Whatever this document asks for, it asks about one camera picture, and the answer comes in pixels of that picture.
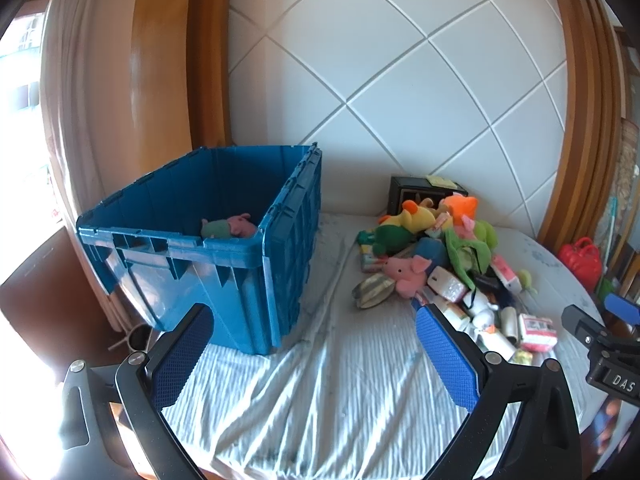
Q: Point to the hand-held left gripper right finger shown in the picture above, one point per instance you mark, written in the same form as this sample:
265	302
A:
447	360

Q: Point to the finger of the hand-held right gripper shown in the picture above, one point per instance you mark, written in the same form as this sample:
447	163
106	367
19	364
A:
622	307
582	322

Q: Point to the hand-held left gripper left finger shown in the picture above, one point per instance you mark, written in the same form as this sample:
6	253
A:
182	350

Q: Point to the red bordered tissue pack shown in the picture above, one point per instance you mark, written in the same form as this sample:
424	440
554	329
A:
445	284
537	332

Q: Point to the white roll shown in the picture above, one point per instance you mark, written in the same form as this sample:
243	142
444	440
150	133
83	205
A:
510	325

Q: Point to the blue plastic crate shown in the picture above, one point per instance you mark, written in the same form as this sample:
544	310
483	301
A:
210	280

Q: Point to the green cup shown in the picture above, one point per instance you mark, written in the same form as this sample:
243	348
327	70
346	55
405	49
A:
607	290

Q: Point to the white toy figure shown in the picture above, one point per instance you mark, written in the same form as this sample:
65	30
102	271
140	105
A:
480	312

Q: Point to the red toy suitcase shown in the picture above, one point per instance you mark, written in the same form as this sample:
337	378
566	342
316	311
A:
580	265

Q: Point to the light green round plush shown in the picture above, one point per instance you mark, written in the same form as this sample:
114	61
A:
526	279

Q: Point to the black folding umbrella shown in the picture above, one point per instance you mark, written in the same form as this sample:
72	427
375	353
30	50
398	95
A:
485	282

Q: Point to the pink tissue pack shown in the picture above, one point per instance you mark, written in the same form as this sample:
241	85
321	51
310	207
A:
504	271

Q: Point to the large pink pig plush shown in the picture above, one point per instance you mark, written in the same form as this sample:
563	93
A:
407	275

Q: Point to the striped silver pouch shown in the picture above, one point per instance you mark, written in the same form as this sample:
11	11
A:
374	291

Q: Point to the blue plush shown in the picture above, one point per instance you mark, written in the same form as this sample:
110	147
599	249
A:
434	252

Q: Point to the small grey-green plush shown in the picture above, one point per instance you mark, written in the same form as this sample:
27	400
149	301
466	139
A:
215	230

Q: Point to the pink and green packet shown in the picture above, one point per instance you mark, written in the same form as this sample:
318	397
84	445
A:
371	259

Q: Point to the green frog plush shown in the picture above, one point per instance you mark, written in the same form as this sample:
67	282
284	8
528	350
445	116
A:
486	234

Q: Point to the dark green plush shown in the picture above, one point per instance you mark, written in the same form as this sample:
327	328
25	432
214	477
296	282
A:
392	239

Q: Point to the small pink pig plush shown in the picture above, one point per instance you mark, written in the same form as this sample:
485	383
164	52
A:
241	226

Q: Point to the brown nightstand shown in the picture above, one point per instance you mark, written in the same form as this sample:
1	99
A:
40	320

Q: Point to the yellow and orange plush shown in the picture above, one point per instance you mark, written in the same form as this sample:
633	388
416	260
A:
415	216

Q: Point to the black box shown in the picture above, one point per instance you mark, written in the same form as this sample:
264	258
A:
405	192

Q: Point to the yellow sticky note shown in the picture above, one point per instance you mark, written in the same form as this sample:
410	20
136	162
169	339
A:
439	181

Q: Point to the beige curtain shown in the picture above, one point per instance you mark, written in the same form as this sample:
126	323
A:
90	85

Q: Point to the white padded headboard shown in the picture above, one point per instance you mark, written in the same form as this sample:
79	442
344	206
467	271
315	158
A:
400	70

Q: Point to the wooden headboard frame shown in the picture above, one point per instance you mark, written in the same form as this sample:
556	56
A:
585	100
170	60

